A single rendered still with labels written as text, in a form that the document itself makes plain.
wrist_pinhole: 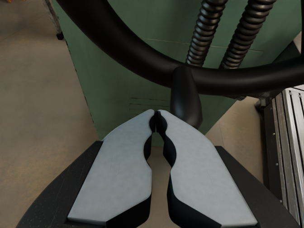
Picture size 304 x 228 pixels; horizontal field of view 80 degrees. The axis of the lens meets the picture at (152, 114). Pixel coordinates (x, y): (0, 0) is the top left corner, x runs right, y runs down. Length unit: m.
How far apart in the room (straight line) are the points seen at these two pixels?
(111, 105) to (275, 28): 0.43
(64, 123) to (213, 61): 0.74
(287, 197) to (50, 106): 1.08
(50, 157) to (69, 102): 0.28
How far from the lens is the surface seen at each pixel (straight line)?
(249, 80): 0.20
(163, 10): 0.35
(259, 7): 0.23
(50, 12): 1.28
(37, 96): 1.09
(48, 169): 0.90
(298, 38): 0.48
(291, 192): 0.86
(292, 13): 0.42
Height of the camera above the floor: 0.82
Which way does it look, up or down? 59 degrees down
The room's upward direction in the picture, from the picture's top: 14 degrees clockwise
